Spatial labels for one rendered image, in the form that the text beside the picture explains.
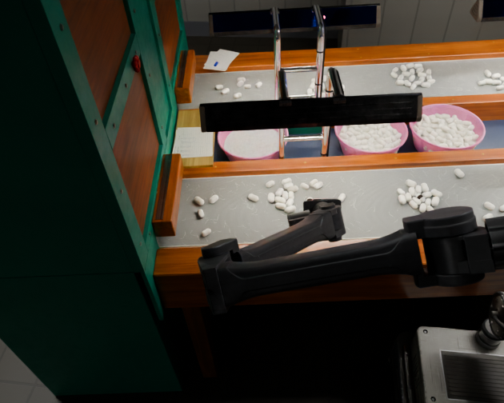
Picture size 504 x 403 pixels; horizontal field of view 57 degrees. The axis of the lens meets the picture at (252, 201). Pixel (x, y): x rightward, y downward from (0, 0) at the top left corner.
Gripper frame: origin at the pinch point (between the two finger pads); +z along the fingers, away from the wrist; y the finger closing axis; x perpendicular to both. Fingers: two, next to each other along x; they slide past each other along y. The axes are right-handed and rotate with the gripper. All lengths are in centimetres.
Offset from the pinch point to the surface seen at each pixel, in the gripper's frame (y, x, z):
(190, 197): 40.1, -1.8, 21.6
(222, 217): 29.0, 4.3, 14.2
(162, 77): 50, -44, 35
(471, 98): -68, -33, 54
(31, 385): 114, 76, 45
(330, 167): -7.9, -9.7, 27.3
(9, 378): 124, 74, 47
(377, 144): -28, -17, 41
